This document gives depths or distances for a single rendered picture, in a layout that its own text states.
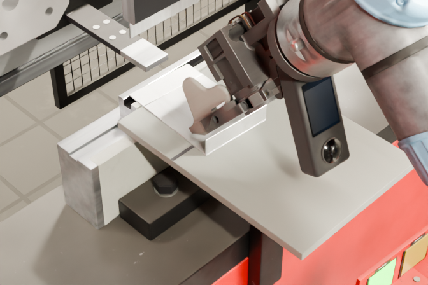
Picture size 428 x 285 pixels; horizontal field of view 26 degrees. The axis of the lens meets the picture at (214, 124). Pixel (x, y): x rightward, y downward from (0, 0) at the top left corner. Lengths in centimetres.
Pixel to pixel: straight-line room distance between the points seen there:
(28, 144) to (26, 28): 169
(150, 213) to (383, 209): 42
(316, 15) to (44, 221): 47
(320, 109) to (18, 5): 28
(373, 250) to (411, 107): 70
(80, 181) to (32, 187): 135
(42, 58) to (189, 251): 37
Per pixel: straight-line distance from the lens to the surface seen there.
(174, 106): 101
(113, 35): 111
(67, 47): 126
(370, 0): 69
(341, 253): 130
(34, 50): 123
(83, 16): 115
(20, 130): 254
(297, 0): 77
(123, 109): 104
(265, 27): 82
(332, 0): 72
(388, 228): 139
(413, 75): 70
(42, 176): 240
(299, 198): 91
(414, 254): 113
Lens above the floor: 165
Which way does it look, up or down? 41 degrees down
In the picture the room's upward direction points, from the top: straight up
